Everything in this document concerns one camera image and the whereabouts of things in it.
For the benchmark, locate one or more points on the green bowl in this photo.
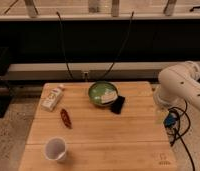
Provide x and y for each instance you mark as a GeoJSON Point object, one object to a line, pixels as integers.
{"type": "Point", "coordinates": [98, 89]}

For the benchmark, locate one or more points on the black box at left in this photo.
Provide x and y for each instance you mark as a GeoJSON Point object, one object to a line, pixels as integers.
{"type": "Point", "coordinates": [5, 89]}

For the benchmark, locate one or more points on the red chili pepper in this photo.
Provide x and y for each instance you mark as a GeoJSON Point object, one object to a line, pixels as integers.
{"type": "Point", "coordinates": [65, 118]}

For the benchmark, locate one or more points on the white wall outlet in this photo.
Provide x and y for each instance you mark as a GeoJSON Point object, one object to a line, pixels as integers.
{"type": "Point", "coordinates": [85, 75]}

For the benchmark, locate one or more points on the blue connector plug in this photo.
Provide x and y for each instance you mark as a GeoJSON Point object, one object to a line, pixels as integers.
{"type": "Point", "coordinates": [169, 121]}

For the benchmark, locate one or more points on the white block in bowl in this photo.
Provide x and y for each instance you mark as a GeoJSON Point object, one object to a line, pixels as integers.
{"type": "Point", "coordinates": [108, 97]}

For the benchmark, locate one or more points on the black sponge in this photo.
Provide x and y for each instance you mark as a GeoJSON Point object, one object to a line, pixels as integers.
{"type": "Point", "coordinates": [116, 107]}

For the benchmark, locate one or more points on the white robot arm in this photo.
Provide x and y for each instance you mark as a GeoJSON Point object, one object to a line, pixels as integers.
{"type": "Point", "coordinates": [178, 81]}

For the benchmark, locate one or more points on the white carton bottle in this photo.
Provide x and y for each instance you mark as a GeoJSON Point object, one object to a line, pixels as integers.
{"type": "Point", "coordinates": [53, 98]}

